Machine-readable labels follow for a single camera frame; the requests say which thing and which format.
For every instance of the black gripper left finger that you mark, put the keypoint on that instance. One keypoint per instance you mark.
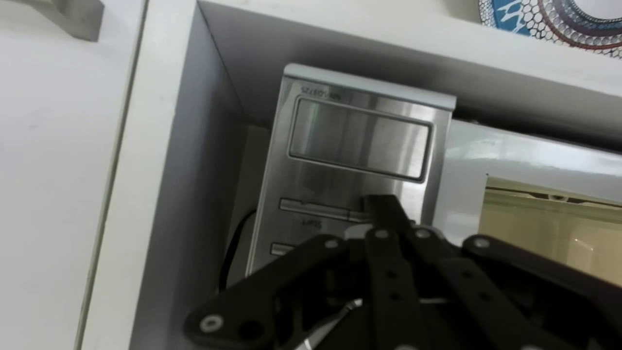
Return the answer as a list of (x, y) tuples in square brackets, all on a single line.
[(285, 285)]

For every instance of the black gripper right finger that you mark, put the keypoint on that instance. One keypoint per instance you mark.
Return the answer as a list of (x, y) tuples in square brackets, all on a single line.
[(507, 292)]

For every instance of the stainless steel microwave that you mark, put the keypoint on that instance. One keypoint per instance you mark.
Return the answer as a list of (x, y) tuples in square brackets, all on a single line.
[(357, 137)]

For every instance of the narrow white cabinet door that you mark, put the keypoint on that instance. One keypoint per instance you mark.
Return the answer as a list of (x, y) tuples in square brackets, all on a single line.
[(60, 195)]

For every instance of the white microwave niche cabinet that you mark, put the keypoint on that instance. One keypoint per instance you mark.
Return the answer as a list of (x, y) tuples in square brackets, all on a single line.
[(390, 40)]

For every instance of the blue white decorative plate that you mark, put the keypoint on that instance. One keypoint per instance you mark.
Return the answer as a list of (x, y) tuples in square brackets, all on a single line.
[(557, 20)]

